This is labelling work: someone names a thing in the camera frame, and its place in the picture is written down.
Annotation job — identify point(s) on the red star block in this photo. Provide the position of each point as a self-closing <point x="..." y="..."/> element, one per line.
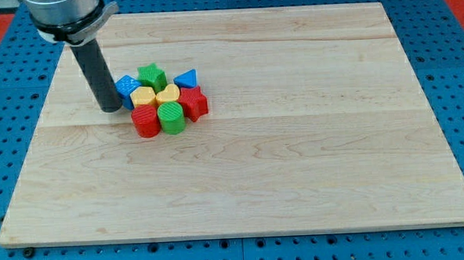
<point x="193" y="102"/>

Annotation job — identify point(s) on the red cylinder block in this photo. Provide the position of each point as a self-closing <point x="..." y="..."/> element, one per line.
<point x="145" y="119"/>

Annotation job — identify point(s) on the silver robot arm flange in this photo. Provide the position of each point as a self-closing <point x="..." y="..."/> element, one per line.
<point x="75" y="22"/>

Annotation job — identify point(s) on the yellow heart block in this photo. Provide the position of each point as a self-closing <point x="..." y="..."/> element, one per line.
<point x="170" y="93"/>

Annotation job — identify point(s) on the blue cube block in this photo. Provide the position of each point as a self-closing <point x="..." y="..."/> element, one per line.
<point x="125" y="86"/>

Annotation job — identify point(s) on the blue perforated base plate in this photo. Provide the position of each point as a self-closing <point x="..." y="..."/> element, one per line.
<point x="433" y="39"/>

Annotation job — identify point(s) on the green cylinder block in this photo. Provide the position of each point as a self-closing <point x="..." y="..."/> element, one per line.
<point x="171" y="117"/>

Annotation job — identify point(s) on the light wooden board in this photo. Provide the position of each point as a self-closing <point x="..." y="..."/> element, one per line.
<point x="317" y="124"/>

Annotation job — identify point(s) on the blue triangle block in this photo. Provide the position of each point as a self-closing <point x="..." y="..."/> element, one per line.
<point x="187" y="79"/>

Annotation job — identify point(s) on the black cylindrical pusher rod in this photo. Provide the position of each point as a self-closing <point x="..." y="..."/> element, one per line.
<point x="94" y="67"/>

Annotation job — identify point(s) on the green star block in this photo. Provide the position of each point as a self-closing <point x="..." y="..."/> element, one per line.
<point x="152" y="76"/>

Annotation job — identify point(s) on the yellow hexagon block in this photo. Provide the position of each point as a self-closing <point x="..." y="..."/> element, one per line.
<point x="144" y="96"/>

